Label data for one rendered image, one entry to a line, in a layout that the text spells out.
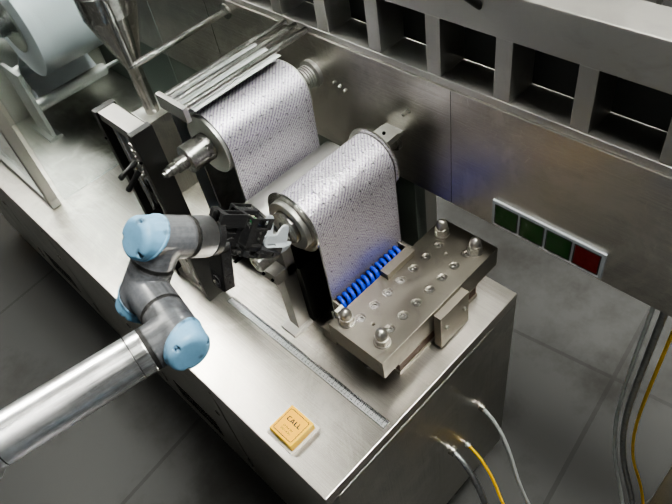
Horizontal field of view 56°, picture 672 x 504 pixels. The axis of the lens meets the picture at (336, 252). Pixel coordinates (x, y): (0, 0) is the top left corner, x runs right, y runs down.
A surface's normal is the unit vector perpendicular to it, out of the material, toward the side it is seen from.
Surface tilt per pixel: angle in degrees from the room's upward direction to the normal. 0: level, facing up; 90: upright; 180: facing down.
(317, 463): 0
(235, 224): 90
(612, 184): 90
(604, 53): 90
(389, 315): 0
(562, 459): 0
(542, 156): 90
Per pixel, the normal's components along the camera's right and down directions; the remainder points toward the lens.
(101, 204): -0.14, -0.66
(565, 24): -0.69, 0.60
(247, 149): 0.71, 0.48
